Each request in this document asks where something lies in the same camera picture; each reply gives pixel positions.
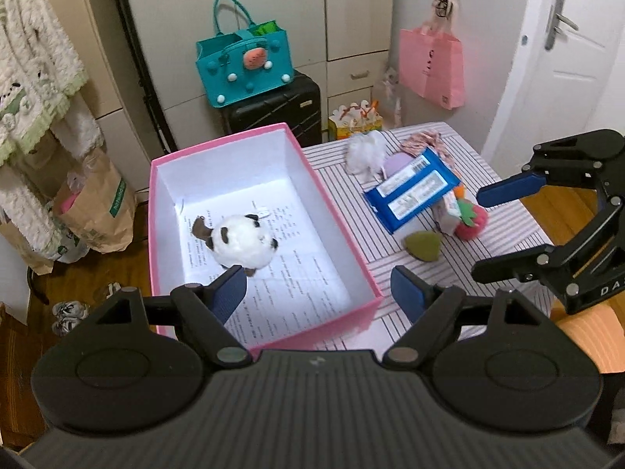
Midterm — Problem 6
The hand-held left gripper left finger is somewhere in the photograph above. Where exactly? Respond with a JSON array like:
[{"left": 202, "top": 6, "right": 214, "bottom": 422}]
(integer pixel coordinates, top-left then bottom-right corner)
[{"left": 95, "top": 265, "right": 254, "bottom": 366}]

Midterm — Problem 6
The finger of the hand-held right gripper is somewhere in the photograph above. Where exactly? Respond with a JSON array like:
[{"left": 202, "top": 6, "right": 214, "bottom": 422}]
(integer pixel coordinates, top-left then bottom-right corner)
[
  {"left": 476, "top": 129, "right": 625, "bottom": 208},
  {"left": 471, "top": 199, "right": 620, "bottom": 285}
]

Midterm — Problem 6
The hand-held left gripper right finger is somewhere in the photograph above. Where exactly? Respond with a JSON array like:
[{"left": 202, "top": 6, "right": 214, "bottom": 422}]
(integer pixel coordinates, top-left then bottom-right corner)
[{"left": 383, "top": 265, "right": 548, "bottom": 365}]

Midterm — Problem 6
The red strawberry plush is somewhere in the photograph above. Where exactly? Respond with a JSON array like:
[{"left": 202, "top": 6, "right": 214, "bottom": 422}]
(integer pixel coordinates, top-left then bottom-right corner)
[{"left": 453, "top": 199, "right": 490, "bottom": 241}]

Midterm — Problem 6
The green felt leaf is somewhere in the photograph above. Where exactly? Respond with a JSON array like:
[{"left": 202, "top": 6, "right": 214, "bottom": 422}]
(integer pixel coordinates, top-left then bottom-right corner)
[{"left": 403, "top": 232, "right": 443, "bottom": 261}]

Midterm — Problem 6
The blue wet wipes packet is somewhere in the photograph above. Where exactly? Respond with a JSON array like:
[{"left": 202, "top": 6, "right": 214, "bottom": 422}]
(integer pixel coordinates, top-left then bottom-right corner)
[{"left": 364, "top": 147, "right": 462, "bottom": 234}]

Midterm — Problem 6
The pink cardboard box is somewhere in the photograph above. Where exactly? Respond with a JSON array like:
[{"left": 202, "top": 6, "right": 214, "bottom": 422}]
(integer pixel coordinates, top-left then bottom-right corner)
[{"left": 148, "top": 123, "right": 384, "bottom": 353}]

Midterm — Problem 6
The purple soft pad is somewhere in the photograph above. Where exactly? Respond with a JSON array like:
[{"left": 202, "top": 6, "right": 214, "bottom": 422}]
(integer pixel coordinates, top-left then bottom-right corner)
[{"left": 382, "top": 153, "right": 413, "bottom": 179}]

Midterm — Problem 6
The panda plush toy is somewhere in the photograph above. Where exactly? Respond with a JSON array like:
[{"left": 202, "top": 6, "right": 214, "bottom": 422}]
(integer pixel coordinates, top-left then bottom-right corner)
[{"left": 192, "top": 213, "right": 279, "bottom": 278}]

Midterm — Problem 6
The printed paper sheet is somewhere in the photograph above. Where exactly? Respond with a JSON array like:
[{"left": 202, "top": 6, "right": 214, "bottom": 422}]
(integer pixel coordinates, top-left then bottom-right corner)
[{"left": 180, "top": 199, "right": 353, "bottom": 349}]

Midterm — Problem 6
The red striped scrunchie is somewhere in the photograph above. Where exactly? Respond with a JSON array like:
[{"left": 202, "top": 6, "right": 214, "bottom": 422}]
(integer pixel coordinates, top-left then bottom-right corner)
[{"left": 399, "top": 129, "right": 457, "bottom": 167}]

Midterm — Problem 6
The white door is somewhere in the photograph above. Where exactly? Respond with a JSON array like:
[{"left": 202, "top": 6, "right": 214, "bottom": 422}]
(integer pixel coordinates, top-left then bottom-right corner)
[{"left": 481, "top": 0, "right": 625, "bottom": 167}]

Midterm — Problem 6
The pink tote bag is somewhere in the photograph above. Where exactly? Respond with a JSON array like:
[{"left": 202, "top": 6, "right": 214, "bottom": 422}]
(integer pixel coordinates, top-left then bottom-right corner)
[{"left": 399, "top": 27, "right": 466, "bottom": 109}]

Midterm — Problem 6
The white fluffy pompom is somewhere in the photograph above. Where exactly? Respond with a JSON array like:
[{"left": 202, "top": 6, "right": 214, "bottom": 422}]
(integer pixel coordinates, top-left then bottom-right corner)
[{"left": 346, "top": 132, "right": 390, "bottom": 179}]

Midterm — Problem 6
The clear plastic bag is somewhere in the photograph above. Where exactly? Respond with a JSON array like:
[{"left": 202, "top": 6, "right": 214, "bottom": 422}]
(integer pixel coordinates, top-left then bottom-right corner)
[{"left": 372, "top": 67, "right": 404, "bottom": 130}]

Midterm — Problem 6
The brown paper bag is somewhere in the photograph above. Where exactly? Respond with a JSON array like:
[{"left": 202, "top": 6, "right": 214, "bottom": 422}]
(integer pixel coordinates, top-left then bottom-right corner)
[{"left": 51, "top": 149, "right": 138, "bottom": 255}]

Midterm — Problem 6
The yellow gift box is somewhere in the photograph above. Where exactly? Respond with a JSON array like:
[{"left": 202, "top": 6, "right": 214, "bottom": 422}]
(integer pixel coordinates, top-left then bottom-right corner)
[{"left": 328, "top": 99, "right": 384, "bottom": 141}]

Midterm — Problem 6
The black suitcase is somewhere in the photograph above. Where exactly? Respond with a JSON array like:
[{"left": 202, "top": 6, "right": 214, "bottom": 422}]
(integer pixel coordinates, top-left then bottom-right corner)
[{"left": 222, "top": 69, "right": 322, "bottom": 148}]

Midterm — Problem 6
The teal felt handbag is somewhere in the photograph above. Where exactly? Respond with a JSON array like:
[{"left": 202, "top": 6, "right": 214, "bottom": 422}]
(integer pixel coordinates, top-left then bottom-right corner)
[{"left": 195, "top": 0, "right": 295, "bottom": 107}]

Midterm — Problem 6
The white wardrobe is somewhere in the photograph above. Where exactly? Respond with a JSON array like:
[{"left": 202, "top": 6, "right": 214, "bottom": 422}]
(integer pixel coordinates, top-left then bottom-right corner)
[{"left": 73, "top": 0, "right": 397, "bottom": 191}]

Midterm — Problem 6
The black pole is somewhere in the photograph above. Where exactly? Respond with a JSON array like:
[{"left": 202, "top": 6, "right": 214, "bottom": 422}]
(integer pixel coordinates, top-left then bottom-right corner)
[{"left": 105, "top": 0, "right": 179, "bottom": 154}]

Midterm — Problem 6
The white fleece jacket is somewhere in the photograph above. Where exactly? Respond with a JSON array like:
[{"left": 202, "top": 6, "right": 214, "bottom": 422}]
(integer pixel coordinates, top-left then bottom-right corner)
[{"left": 0, "top": 0, "right": 89, "bottom": 167}]

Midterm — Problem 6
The metal door handle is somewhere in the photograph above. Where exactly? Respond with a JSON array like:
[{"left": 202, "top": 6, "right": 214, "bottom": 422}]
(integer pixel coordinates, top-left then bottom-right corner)
[{"left": 544, "top": 0, "right": 580, "bottom": 50}]

